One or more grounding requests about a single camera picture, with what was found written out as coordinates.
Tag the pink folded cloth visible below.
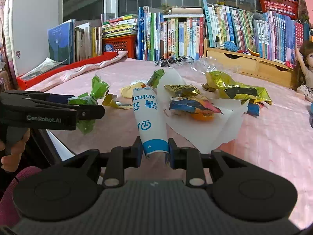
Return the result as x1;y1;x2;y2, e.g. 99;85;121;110
27;51;128;92

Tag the clear plastic bag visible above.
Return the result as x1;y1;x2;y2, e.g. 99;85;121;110
175;57;240;75

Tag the stack of flat books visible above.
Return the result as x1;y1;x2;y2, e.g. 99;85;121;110
102;14;138;39

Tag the large white paper sheet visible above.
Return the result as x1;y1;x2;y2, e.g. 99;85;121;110
156;69;248;153

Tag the colourful macaron snack wrapper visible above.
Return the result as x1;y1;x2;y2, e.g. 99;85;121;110
169;95;223;121

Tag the gold foil wrapper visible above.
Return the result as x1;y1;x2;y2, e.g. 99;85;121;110
203;70;272;105

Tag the yellow foil wrapper strip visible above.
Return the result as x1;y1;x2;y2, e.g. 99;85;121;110
102;94;133;109

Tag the red tray box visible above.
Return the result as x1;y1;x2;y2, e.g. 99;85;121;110
16;52;118;90

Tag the pink toy house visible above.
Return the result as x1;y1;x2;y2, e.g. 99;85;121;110
298;0;313;28

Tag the person's left hand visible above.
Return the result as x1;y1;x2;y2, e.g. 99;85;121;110
1;126;30;172

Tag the middle upright book row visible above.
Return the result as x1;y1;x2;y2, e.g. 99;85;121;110
135;6;206;61

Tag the white blue sanitary bag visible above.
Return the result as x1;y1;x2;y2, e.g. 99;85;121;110
132;87;169;155

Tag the green plastic wrapper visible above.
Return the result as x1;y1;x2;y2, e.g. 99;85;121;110
67;75;109;135

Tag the right upright book row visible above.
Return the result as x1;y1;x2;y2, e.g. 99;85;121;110
203;0;312;69

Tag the red basket on books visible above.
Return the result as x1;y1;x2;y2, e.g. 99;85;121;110
259;0;298;20

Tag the red plastic basket left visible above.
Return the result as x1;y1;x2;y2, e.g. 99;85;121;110
102;34;137;59

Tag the left upright book group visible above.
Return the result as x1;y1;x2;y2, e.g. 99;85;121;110
47;19;103;65

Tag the brown-haired doll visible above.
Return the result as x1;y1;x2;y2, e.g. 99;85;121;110
296;40;313;102

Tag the small gold candy wrapper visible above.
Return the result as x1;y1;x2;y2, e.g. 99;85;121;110
165;84;201;97

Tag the upright book row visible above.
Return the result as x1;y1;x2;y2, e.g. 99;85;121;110
203;0;312;69
135;6;206;61

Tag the blue yarn ball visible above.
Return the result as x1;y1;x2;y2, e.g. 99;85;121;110
223;41;238;52

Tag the wooden drawer organizer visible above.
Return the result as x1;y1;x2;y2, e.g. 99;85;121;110
204;39;297;89

